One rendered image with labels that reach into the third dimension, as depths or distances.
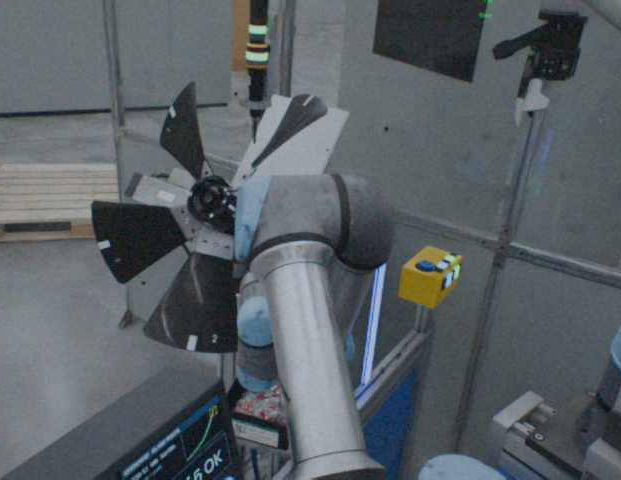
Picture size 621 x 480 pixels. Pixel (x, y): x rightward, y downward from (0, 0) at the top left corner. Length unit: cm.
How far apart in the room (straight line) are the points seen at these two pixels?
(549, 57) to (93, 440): 104
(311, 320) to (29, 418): 215
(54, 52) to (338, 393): 620
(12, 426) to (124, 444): 203
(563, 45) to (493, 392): 126
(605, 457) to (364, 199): 43
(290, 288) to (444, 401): 163
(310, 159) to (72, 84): 524
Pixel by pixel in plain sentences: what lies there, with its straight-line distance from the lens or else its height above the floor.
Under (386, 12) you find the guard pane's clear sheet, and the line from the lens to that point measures 202.
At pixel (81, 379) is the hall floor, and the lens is 295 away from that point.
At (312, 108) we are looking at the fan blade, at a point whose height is 143.
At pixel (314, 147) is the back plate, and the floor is 127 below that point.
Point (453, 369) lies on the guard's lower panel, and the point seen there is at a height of 48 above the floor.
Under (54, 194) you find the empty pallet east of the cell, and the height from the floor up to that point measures 14.
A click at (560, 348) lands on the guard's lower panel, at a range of 209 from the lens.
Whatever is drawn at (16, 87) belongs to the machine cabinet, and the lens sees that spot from 678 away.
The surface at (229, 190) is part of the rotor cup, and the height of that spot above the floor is 125.
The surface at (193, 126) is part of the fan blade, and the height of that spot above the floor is 134.
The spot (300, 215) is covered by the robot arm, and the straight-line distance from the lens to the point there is 80.
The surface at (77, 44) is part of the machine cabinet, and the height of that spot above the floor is 68.
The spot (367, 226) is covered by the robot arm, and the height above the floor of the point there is 144.
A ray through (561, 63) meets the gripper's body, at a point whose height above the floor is 160.
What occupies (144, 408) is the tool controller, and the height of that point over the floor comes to 124.
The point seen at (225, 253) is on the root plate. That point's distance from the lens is 151.
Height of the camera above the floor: 178
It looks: 26 degrees down
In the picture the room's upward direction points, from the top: 4 degrees clockwise
